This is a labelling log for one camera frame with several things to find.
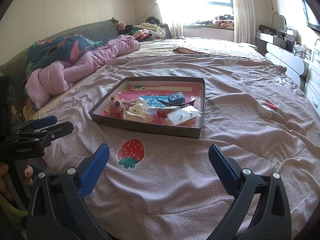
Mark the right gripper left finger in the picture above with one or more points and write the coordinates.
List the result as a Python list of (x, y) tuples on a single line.
[(91, 168)]

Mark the pile of clothes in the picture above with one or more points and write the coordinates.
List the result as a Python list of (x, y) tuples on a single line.
[(150, 30)]

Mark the person's left hand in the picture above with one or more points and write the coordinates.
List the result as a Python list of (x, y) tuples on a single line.
[(27, 180)]

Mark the pink and floral quilt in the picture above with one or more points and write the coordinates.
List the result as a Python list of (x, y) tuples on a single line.
[(74, 58)]

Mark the large cream cloud hair claw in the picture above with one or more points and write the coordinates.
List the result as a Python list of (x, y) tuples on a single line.
[(137, 113)]

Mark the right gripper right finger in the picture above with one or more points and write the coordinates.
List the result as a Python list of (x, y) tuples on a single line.
[(227, 170)]

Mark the polka dot bow hair accessory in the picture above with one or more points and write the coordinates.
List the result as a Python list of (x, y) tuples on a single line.
[(128, 103)]

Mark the pink fuzzy strawberry hair clip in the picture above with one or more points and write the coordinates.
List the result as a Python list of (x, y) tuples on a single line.
[(116, 109)]

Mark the white curtain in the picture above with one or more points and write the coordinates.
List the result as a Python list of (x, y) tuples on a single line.
[(244, 21)]

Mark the pink bed cover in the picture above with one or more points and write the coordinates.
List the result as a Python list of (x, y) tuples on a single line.
[(164, 187)]

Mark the cream flower pearl hair claw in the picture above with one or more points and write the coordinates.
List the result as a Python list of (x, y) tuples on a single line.
[(142, 102)]

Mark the shallow cardboard tray pink bottom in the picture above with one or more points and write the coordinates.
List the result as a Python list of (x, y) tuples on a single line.
[(155, 89)]

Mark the yellow accessory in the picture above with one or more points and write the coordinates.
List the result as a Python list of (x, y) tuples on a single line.
[(163, 113)]

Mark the window sill clutter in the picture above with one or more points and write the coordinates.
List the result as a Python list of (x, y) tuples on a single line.
[(222, 21)]

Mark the white dresser with drawers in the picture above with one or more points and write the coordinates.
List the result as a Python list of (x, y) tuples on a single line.
[(304, 73)]

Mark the earrings card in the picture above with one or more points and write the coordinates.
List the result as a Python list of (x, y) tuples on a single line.
[(182, 115)]

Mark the small blue box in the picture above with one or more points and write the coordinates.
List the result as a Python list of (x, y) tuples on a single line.
[(176, 98)]

